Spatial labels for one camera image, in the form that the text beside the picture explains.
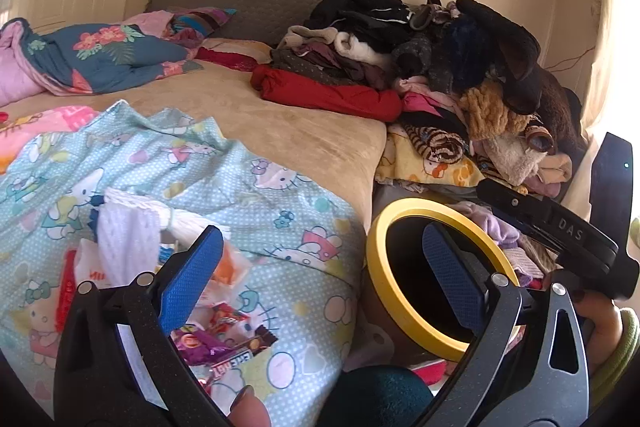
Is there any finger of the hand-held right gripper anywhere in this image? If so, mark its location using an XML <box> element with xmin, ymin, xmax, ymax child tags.
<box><xmin>476</xmin><ymin>178</ymin><xmax>620</xmax><ymax>280</ymax></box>

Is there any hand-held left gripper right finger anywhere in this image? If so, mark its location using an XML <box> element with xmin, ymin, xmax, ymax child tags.
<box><xmin>415</xmin><ymin>223</ymin><xmax>591</xmax><ymax>427</ymax></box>

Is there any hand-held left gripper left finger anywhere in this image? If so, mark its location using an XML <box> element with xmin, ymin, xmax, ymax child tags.
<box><xmin>54</xmin><ymin>225</ymin><xmax>236</xmax><ymax>427</ymax></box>

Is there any yellow rimmed black trash bin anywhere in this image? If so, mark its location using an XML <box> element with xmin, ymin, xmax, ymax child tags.
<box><xmin>365</xmin><ymin>198</ymin><xmax>523</xmax><ymax>364</ymax></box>

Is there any pile of snack wrappers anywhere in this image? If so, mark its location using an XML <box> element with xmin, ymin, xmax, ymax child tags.
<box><xmin>56</xmin><ymin>237</ymin><xmax>279</xmax><ymax>388</ymax></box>

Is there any person's right forearm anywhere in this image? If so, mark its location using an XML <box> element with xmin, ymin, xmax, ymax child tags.
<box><xmin>590</xmin><ymin>307</ymin><xmax>640</xmax><ymax>400</ymax></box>

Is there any person's right hand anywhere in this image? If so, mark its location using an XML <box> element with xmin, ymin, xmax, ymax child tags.
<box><xmin>572</xmin><ymin>291</ymin><xmax>624</xmax><ymax>375</ymax></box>

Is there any person's left hand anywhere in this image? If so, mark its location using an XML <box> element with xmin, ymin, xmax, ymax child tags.
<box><xmin>227</xmin><ymin>386</ymin><xmax>273</xmax><ymax>427</ymax></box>

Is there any lilac fleece garment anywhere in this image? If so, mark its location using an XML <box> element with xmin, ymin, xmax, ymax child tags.
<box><xmin>450</xmin><ymin>202</ymin><xmax>548</xmax><ymax>289</ymax></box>

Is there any light blue printed blanket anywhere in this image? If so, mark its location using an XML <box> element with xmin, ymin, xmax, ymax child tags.
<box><xmin>0</xmin><ymin>99</ymin><xmax>369</xmax><ymax>427</ymax></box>

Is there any yellow printed blanket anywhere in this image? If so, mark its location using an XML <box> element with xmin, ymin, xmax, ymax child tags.
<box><xmin>374</xmin><ymin>127</ymin><xmax>487</xmax><ymax>188</ymax></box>

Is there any cream curtain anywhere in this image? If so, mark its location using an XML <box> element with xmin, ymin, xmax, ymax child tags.
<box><xmin>565</xmin><ymin>0</ymin><xmax>640</xmax><ymax>233</ymax></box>

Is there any dark teal cloth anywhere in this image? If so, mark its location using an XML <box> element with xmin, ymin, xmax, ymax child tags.
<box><xmin>319</xmin><ymin>364</ymin><xmax>434</xmax><ymax>427</ymax></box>

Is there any beige bed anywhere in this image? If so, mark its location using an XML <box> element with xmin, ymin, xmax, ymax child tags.
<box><xmin>0</xmin><ymin>38</ymin><xmax>388</xmax><ymax>218</ymax></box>

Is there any pile of folded clothes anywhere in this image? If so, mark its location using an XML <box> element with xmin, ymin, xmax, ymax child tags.
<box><xmin>270</xmin><ymin>0</ymin><xmax>591</xmax><ymax>202</ymax></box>

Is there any pink printed cloth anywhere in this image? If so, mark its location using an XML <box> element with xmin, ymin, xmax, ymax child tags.
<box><xmin>0</xmin><ymin>106</ymin><xmax>102</xmax><ymax>175</ymax></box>

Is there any red lace cloth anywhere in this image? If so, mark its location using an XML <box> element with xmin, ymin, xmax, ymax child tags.
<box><xmin>194</xmin><ymin>47</ymin><xmax>262</xmax><ymax>74</ymax></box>

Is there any red garment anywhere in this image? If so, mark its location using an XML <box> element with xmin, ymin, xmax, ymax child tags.
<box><xmin>250</xmin><ymin>64</ymin><xmax>404</xmax><ymax>124</ymax></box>

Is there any blue floral quilt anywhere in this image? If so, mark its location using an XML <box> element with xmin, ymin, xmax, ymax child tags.
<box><xmin>0</xmin><ymin>9</ymin><xmax>206</xmax><ymax>108</ymax></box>

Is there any striped purple cloth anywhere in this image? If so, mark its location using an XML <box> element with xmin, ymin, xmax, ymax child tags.
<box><xmin>167</xmin><ymin>7</ymin><xmax>238</xmax><ymax>48</ymax></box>

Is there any grey headboard cushion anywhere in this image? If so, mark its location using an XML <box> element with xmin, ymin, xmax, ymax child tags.
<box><xmin>145</xmin><ymin>0</ymin><xmax>342</xmax><ymax>48</ymax></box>

